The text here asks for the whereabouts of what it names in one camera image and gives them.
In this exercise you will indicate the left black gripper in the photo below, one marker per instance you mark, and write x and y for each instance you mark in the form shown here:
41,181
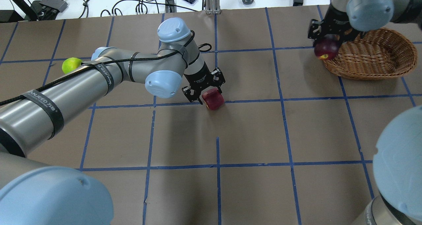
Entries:
198,79

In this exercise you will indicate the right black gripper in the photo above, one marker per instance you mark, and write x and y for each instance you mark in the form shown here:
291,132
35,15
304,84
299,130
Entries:
333,22

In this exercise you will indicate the red apple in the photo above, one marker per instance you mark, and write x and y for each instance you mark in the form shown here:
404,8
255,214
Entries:
213,99

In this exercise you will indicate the dark purple apple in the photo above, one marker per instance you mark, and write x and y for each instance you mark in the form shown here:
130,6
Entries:
327,47

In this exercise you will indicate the green apple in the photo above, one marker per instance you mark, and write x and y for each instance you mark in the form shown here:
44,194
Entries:
71,64

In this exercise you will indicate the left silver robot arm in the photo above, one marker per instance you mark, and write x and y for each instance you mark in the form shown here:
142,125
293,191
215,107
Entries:
34,193

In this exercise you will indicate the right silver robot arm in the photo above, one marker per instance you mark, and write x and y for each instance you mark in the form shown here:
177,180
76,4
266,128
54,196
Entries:
396,154

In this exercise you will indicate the woven wicker basket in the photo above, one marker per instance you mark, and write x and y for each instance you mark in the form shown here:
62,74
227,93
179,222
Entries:
381,54

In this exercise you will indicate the black power adapter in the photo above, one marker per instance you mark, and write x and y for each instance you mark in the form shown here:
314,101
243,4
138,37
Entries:
170,6

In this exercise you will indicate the aluminium frame post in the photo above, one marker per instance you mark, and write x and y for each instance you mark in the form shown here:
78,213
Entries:
212,7

